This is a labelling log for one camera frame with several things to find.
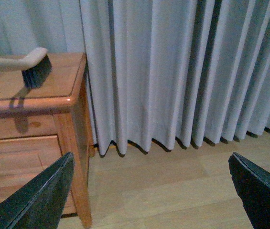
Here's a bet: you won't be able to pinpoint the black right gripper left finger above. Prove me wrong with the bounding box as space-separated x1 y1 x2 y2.
0 152 75 229

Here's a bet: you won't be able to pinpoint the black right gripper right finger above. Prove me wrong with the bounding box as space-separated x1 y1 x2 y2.
228 152 270 229

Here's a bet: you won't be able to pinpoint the beige hand brush black bristles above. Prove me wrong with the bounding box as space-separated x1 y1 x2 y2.
0 47 52 89

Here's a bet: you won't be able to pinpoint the wooden nightstand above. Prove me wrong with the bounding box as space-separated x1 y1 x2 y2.
0 52 95 228

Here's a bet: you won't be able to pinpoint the light grey curtain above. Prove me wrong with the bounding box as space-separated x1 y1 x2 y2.
0 0 270 155

